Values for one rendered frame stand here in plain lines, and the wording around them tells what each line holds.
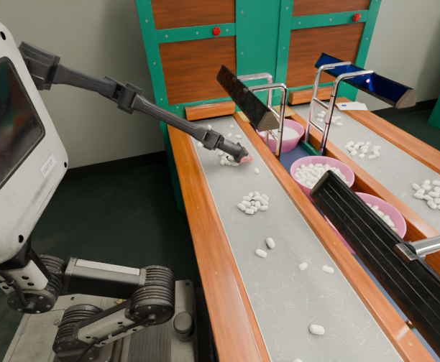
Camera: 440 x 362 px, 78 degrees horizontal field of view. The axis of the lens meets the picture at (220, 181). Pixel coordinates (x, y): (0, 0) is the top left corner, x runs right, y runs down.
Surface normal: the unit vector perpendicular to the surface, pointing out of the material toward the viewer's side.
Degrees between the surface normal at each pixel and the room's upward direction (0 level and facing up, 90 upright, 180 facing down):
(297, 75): 90
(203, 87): 90
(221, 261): 0
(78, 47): 90
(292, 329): 0
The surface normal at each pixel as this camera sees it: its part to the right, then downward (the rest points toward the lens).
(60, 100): 0.29, 0.58
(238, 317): -0.05, -0.79
